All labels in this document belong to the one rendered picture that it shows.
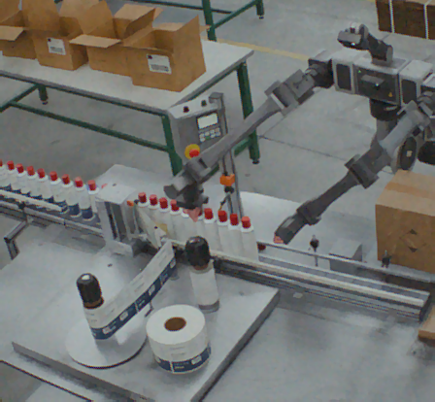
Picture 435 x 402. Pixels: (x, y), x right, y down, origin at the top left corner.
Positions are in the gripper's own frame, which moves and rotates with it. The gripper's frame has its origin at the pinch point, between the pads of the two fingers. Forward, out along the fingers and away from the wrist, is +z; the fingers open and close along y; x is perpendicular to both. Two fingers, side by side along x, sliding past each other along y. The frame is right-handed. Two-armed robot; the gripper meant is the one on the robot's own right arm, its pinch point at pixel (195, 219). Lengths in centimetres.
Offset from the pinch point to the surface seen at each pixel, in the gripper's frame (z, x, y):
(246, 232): 14.9, 16.8, 9.0
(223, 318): 31.5, -13.0, 14.1
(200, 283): 17.5, -12.4, 6.4
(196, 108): -28.9, 26.5, -10.8
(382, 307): 33, 14, 65
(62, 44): 19, 157, -198
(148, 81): 34, 148, -129
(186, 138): -19.8, 19.8, -12.4
